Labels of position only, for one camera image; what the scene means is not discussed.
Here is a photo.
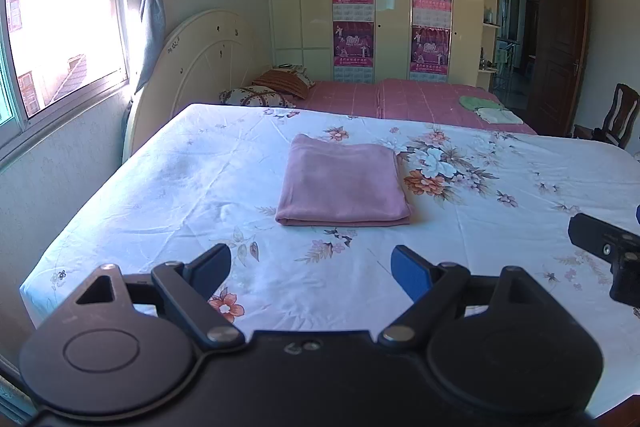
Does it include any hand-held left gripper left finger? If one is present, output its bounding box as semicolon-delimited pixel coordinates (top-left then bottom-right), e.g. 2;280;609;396
75;243;246;350

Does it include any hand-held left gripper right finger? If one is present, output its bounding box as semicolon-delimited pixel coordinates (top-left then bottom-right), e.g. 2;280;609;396
377;245;551;348

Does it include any pink sweater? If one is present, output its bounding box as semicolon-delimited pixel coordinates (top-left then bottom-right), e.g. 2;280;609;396
275;133;413;228

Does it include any wooden chair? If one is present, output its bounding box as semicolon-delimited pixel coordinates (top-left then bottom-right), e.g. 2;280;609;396
575;83;640;150

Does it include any floral white bed sheet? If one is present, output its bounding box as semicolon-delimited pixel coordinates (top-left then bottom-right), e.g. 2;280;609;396
20;103;640;418

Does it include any white folded cloth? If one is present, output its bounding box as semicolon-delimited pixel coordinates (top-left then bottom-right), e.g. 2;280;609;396
475;107;524;125

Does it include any pink checked bed sheet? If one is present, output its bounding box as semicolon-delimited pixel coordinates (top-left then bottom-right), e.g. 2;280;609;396
295;78;538;135

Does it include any patterned lattice pillow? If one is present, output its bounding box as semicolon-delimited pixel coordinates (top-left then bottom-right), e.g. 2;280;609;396
219;86;297;109

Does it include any brown wooden door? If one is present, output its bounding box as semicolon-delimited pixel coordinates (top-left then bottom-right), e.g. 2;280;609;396
525;0;588;138

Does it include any green folded cloth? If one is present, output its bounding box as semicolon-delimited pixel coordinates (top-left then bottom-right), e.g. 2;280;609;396
459;95;503;112

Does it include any metal drying rack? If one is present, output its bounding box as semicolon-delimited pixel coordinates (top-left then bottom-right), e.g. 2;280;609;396
494;38;517;108

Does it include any brown striped pillow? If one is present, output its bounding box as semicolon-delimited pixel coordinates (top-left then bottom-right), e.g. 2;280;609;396
252;66;316;100

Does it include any cream round headboard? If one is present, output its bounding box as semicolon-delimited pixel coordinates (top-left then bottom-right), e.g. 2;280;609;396
122;9;273;165

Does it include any corner shelf unit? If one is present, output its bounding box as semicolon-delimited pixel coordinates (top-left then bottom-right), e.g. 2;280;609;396
477;0;503;88

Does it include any blue grey curtain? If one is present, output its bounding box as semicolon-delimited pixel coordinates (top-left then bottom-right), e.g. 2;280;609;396
120;0;168;95

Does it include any window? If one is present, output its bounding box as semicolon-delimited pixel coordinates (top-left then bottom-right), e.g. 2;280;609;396
0;0;131;142

